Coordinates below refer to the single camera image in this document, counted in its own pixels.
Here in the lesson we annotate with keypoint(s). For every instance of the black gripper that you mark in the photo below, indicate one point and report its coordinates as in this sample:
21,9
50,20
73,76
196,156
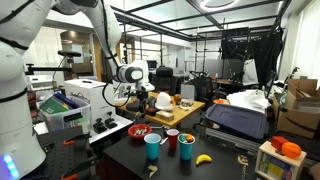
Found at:
142,96

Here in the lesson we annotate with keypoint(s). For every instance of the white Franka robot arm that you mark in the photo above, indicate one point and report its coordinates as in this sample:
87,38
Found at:
16,116

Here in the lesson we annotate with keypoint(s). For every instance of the red plastic bowl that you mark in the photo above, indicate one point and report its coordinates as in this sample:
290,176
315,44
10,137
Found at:
131,134

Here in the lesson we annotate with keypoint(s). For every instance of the teal plastic cup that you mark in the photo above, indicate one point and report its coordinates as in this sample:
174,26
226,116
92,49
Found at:
152,148
186,150

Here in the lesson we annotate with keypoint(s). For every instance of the red plastic cup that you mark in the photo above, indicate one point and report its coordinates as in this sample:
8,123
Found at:
172,140

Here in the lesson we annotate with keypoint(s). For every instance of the orange bowl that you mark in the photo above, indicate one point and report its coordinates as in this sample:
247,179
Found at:
220,101

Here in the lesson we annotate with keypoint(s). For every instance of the black rounded object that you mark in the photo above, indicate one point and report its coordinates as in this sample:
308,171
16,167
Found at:
132,106

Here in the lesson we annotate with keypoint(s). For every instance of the black cylinder speaker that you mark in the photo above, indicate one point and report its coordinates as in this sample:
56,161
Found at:
152,101

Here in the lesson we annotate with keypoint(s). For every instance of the black box red label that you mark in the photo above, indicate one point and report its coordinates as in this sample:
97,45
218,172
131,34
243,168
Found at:
152,112

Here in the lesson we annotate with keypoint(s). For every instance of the white plush chicken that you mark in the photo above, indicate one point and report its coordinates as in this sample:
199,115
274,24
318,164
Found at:
164,101

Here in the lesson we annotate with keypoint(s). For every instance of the small brown cardboard box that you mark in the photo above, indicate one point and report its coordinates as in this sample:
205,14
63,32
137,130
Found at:
165,116

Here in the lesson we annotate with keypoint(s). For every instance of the black office chair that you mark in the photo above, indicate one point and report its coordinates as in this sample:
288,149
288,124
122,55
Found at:
165,81

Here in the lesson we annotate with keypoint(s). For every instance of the brown ball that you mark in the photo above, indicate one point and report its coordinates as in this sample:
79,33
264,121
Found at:
177,98

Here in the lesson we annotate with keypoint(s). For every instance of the black toggle clamp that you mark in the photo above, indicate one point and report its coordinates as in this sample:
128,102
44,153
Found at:
110,123
99,127

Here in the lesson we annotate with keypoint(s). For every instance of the white plastic spoon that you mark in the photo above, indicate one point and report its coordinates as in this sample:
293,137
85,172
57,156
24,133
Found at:
164,140

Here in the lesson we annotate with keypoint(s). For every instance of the background computer monitor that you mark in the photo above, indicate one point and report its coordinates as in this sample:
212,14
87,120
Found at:
153,65

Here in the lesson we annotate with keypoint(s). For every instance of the clear plastic container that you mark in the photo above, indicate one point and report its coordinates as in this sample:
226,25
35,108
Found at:
186,104

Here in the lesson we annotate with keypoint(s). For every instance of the wooden desk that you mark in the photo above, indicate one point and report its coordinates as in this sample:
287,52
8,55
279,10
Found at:
186,115

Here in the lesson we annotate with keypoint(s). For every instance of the small green toy piece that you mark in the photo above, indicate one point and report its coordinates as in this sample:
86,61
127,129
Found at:
182,137

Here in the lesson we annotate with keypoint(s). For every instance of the white cardboard box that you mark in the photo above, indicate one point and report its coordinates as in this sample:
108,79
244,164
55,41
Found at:
93,100

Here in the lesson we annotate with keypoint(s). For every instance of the black mesh chair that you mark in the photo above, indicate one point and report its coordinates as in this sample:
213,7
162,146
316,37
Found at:
203,88

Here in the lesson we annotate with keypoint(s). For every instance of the torn yellowish paper scrap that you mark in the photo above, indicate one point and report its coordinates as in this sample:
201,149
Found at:
152,170

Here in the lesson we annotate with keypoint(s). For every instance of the blue folder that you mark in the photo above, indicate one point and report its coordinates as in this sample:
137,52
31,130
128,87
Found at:
68,100

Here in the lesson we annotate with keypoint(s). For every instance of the yellow toy banana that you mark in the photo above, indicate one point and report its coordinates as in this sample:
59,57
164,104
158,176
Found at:
204,158

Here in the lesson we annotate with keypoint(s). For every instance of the clear plastic storage bin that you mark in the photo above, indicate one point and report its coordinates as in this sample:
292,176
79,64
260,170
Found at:
56,121

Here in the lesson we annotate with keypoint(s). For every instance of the green book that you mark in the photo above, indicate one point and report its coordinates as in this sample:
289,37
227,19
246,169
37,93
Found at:
53,106

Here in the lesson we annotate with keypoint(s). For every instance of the dark plastic bin lid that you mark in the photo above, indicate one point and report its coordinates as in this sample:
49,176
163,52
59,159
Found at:
236,121

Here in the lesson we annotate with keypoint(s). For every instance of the black pegboard stand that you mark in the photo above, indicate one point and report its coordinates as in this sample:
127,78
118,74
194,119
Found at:
56,153

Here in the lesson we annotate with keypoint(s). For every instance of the white paper pile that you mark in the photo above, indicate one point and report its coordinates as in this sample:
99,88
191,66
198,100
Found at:
250,100

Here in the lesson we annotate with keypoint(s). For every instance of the round ceiling light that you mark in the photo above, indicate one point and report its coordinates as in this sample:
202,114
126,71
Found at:
220,9

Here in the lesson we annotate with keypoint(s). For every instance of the black hanging backdrop cloth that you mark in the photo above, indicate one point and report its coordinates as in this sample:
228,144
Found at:
266,53

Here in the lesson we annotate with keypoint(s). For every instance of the red toy block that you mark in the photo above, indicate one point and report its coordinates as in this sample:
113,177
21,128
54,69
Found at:
278,143

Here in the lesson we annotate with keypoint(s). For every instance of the wooden toy box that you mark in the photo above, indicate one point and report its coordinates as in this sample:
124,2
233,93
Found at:
276,166

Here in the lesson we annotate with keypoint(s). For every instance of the large cardboard box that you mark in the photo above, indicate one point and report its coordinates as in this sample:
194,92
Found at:
296,123

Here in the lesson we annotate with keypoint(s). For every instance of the orange toy ball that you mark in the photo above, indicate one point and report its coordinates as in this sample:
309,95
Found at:
291,150

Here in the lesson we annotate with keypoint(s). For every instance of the open cardboard box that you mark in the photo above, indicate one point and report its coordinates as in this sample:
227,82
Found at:
300,87

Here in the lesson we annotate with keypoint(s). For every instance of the metal frame table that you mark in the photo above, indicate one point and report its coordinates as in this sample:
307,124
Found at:
226,138

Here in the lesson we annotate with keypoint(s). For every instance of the black camera on stand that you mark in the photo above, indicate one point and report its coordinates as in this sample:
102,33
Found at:
70,53

